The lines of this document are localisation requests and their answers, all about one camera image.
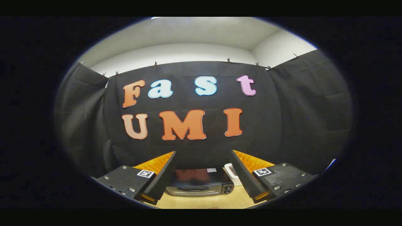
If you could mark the black backdrop cloth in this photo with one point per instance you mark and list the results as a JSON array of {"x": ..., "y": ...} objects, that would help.
[{"x": 276, "y": 119}]

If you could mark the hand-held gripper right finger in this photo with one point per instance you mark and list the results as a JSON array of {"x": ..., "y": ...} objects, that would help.
[{"x": 245, "y": 175}]

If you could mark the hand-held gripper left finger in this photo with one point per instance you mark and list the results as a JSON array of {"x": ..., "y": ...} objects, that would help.
[{"x": 163, "y": 177}]

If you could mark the row of metal cloth clips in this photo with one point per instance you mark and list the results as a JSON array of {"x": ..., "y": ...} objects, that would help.
[{"x": 228, "y": 60}]

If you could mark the black toaster oven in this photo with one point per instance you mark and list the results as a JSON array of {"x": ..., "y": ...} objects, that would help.
[{"x": 201, "y": 182}]

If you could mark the white carton box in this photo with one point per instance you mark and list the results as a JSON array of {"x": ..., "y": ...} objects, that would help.
[{"x": 234, "y": 175}]

